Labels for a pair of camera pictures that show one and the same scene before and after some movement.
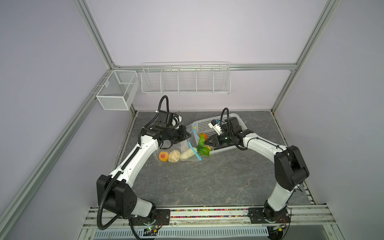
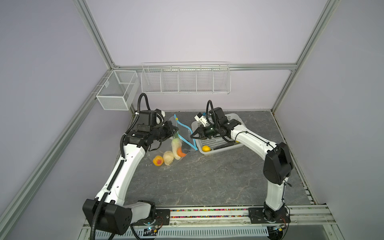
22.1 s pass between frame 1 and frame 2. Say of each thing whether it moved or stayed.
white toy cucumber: moved
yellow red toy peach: moved
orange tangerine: moved
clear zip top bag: moved
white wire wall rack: stayed
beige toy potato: moved
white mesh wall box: stayed
